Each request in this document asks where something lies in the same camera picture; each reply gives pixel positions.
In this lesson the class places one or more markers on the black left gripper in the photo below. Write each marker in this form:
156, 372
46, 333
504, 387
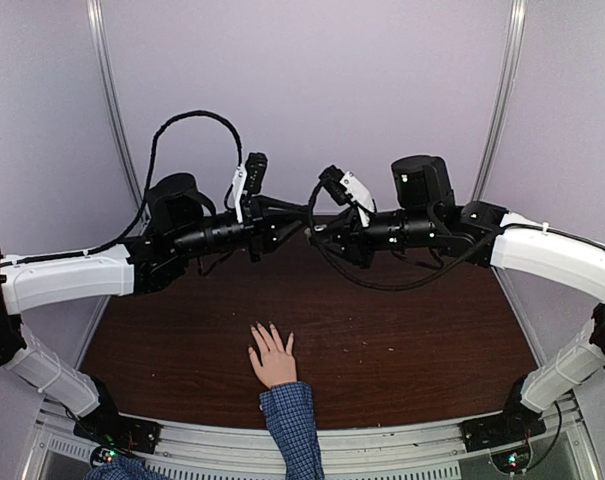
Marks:
260, 227

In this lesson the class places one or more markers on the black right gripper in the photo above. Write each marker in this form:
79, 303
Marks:
347, 224

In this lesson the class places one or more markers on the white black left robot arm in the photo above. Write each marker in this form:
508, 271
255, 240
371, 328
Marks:
184, 225

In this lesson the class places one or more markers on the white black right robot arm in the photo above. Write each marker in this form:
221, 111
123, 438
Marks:
479, 233

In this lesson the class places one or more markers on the mannequin hand with painted nails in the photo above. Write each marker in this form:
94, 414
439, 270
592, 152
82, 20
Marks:
272, 359

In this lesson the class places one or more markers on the blue checkered shirt sleeve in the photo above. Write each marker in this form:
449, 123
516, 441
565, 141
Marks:
289, 415

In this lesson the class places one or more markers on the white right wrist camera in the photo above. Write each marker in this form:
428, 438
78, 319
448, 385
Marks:
346, 189

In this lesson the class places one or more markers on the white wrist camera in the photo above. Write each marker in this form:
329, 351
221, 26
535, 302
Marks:
346, 189
247, 181

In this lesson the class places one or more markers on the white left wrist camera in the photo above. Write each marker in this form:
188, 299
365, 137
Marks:
247, 181

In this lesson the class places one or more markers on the slotted aluminium base rail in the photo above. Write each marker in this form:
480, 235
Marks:
555, 446

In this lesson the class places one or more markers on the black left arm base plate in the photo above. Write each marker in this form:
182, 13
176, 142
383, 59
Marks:
119, 435

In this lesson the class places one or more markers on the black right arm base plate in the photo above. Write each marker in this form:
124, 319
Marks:
500, 429

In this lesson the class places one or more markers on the left aluminium frame post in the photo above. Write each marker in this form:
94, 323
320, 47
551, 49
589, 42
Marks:
100, 43

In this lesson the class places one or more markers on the aluminium frame post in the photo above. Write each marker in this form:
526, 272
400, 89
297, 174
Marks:
508, 73
100, 43

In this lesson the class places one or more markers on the right aluminium frame post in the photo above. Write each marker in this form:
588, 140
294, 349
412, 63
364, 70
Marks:
508, 73

